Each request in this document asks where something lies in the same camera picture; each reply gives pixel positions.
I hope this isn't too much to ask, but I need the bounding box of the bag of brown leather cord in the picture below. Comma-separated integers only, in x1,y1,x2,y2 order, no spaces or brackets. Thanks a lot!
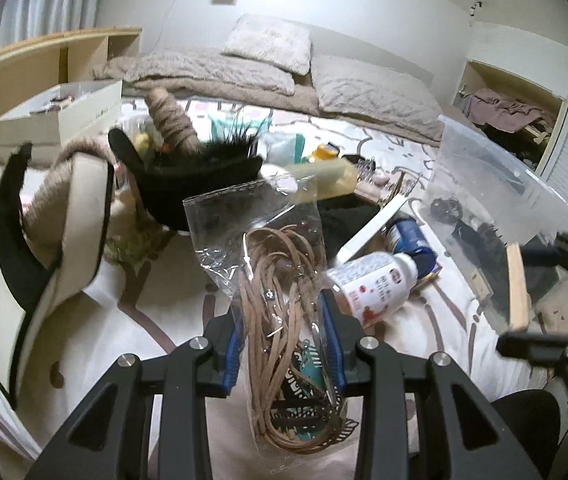
184,177,357,472

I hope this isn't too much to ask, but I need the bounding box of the grey window curtain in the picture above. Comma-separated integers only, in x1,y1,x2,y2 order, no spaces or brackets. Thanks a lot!
0,0,100,48

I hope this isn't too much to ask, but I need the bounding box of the left fluffy beige pillow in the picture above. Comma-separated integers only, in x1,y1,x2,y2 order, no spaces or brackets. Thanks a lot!
222,14,312,76

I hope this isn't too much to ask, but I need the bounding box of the plastic drink bottle red label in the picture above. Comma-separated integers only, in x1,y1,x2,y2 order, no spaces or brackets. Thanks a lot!
325,252,418,327

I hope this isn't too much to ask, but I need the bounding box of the white box of trinkets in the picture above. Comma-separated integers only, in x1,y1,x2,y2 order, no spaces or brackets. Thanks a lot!
0,80,122,167

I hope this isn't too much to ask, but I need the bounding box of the dark blue jar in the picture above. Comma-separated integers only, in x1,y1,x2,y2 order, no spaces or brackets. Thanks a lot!
386,214,436,280

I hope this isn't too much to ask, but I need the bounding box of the beige black cap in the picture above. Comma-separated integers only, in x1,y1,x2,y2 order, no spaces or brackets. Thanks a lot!
0,142,115,408

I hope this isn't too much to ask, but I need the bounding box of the pile of pink clothes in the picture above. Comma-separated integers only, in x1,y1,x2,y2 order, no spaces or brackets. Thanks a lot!
454,88,556,133

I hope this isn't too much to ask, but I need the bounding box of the yellow liquid bottle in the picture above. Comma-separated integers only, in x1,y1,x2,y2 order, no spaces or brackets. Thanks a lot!
259,158,359,200

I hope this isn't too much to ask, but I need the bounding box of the folded beige blanket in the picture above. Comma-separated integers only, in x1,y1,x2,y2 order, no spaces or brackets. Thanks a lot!
90,48,296,96

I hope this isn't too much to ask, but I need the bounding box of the wooden block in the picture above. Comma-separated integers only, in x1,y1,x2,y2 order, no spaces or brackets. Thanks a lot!
506,243,529,332

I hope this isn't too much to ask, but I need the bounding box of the orange yellow small bottle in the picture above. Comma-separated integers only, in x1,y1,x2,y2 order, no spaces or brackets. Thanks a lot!
308,143,340,162

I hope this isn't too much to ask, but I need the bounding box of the cartoon print bed sheet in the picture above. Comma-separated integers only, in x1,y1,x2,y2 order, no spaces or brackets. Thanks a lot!
0,96,515,480

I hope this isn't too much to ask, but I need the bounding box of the wooden side shelf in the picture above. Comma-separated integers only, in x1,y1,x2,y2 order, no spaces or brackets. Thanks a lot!
0,27,142,116

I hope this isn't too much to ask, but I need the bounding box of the clear plastic storage bin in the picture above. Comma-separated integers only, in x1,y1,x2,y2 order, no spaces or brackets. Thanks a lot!
419,116,568,333

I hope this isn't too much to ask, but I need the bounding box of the right large beige pillow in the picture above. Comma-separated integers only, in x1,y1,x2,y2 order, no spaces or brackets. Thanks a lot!
311,54,443,143

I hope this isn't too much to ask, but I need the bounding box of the silver chain necklace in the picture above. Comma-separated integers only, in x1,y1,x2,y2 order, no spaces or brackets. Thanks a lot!
357,156,415,206

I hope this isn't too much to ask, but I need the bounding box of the black cloth garment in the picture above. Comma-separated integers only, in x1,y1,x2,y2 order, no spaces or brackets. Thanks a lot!
430,197,508,306

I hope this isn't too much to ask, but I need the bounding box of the black feather fur piece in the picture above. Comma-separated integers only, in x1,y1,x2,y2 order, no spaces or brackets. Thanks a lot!
108,128,263,231

